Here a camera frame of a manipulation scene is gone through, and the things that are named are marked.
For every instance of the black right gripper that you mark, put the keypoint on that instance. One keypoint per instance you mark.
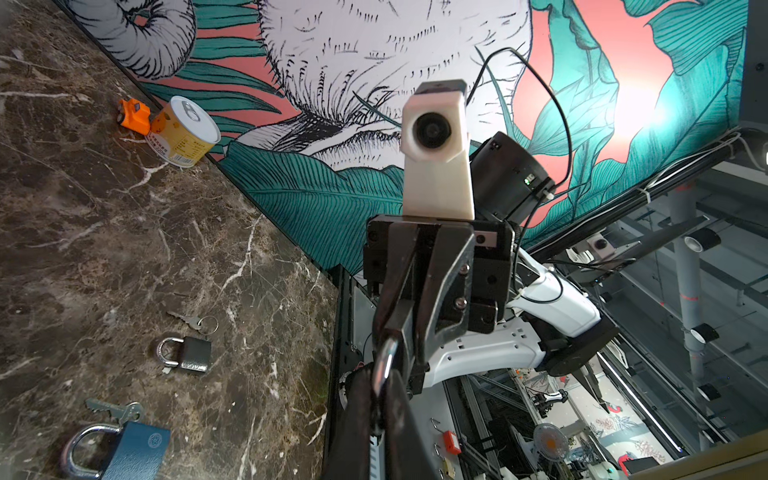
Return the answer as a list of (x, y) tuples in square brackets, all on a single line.
[(434, 280)]

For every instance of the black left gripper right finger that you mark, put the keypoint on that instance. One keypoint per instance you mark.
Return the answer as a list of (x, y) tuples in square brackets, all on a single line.
[(406, 458)]

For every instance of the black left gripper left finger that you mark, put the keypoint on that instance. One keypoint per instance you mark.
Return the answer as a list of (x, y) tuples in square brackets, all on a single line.
[(349, 454)]

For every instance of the black padlock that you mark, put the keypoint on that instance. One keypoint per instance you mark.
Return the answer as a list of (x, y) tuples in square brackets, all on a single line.
[(192, 354)]

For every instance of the silver key with ring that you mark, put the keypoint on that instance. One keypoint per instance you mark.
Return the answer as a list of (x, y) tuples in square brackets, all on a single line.
[(204, 325)]

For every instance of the blue padlock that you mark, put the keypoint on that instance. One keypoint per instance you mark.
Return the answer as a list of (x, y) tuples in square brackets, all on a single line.
[(137, 452)]

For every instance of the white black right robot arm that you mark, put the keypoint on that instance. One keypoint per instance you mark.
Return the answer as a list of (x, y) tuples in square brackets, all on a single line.
[(548, 324)]

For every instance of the orange small object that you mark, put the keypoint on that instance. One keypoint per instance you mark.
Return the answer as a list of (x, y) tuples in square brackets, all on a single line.
[(134, 115)]

